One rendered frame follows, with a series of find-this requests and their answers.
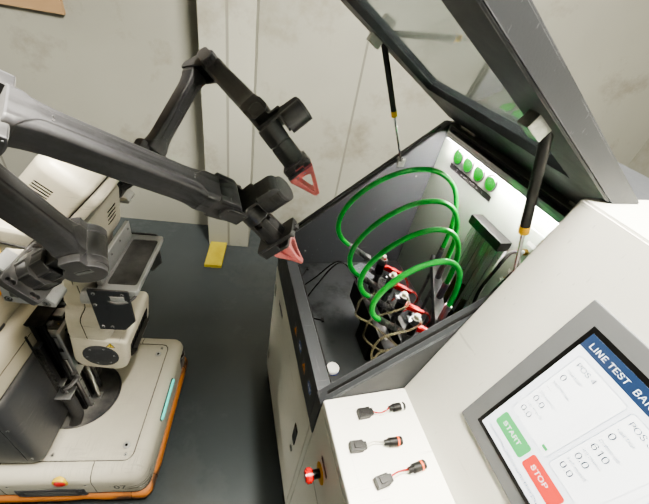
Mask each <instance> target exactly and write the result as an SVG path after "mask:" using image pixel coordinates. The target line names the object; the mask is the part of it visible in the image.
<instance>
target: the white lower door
mask: <svg viewBox="0 0 649 504"><path fill-rule="evenodd" d="M268 370H269V377H270V385H271V392H272V400H273V407H274V415H275V422H276V430H277V437H278V445H279V453H280V460H281V468H282V475H283V483H284V490H285V498H286V502H287V500H288V496H289V493H290V490H291V487H292V483H293V480H294V477H295V473H296V470H297V467H298V464H299V460H300V457H301V454H302V450H303V447H304V444H305V441H306V437H307V434H308V431H309V427H310V422H309V417H308V412H307V407H306V402H305V398H304V393H303V388H302V383H301V378H300V373H299V368H298V364H297V359H296V354H295V349H294V344H293V339H292V334H291V330H290V325H289V320H288V315H287V310H286V305H285V300H284V295H283V291H282V286H281V281H280V276H279V271H278V276H277V285H275V303H274V312H273V321H272V330H271V338H270V347H269V349H268Z"/></svg>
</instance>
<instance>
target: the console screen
mask: <svg viewBox="0 0 649 504"><path fill-rule="evenodd" d="M462 414H463V416H464V418H465V420H466V422H467V424H468V425H469V427H470V429H471V431H472V433H473V435H474V436H475V438H476V440H477V442H478V444H479V446H480V448H481V449H482V451H483V453H484V455H485V457H486V459H487V460H488V462H489V464H490V466H491V468H492V470H493V472H494V473H495V475H496V477H497V479H498V481H499V483H500V484H501V486H502V488H503V490H504V492H505V494H506V496H507V497H508V499H509V501H510V503H511V504H649V346H648V345H647V344H646V343H644V342H643V341H642V340H641V339H640V338H639V337H638V336H637V335H636V334H634V333H633V332H632V331H631V330H630V329H629V328H628V327H627V326H626V325H624V324H623V323H622V322H621V321H620V320H619V319H618V318H617V317H616V316H614V315H613V314H612V313H611V312H610V311H609V310H608V309H607V308H606V307H604V306H603V305H602V304H601V303H600V302H599V301H598V300H593V301H592V302H591V303H590V304H589V305H588V306H586V307H585V308H584V309H583V310H582V311H580V312H579V313H578V314H577V315H576V316H575V317H573V318H572V319H571V320H570V321H569V322H567V323H566V324H565V325H564V326H563V327H562V328H560V329H559V330H558V331H557V332H556V333H554V334H553V335H552V336H551V337H550V338H549V339H547V340H546V341H545V342H544V343H543V344H541V345H540V346H539V347H538V348H537V349H536V350H534V351H533V352H532V353H531V354H530V355H528V356H527V357H526V358H525V359H524V360H523V361H521V362H520V363H519V364H518V365H517V366H515V367H514V368H513V369H512V370H511V371H510V372H508V373H507V374H506V375H505V376H504V377H502V378H501V379H500V380H499V381H498V382H496V383H495V384H494V385H493V386H492V387H491V388H489V389H488V390H487V391H486V392H485V393H483V394H482V395H481V396H480V397H479V398H478V399H476V400H475V401H474V402H473V403H472V404H470V405H469V406H468V407H467V408H466V409H465V410H463V411H462Z"/></svg>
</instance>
